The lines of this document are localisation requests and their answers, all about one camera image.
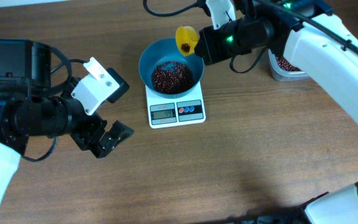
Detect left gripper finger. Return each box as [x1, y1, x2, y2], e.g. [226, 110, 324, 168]
[107, 68, 129, 103]
[90, 121, 134, 159]

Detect yellow measuring scoop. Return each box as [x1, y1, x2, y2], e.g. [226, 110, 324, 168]
[175, 26, 200, 57]

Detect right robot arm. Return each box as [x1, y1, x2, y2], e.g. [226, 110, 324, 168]
[195, 1, 358, 224]

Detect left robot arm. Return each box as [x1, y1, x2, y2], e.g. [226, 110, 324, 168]
[0, 39, 133, 204]

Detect teal plastic bowl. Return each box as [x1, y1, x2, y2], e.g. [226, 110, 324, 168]
[139, 38, 204, 98]

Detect white digital kitchen scale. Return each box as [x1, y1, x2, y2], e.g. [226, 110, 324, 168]
[145, 83, 206, 129]

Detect red beans in scoop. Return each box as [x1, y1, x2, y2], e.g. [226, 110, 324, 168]
[181, 44, 191, 53]

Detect red beans in bowl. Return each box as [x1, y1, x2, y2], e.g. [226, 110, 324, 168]
[152, 61, 195, 95]

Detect red beans in container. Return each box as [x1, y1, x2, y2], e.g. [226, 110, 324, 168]
[275, 57, 301, 72]

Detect clear plastic bean container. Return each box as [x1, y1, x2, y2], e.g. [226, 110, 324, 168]
[268, 50, 310, 82]

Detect right black cable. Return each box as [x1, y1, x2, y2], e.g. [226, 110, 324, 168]
[142, 0, 358, 75]

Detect black cable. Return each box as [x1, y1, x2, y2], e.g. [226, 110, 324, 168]
[20, 46, 88, 162]
[142, 0, 358, 75]

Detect left black cable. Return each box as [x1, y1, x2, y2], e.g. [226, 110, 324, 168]
[20, 46, 88, 162]

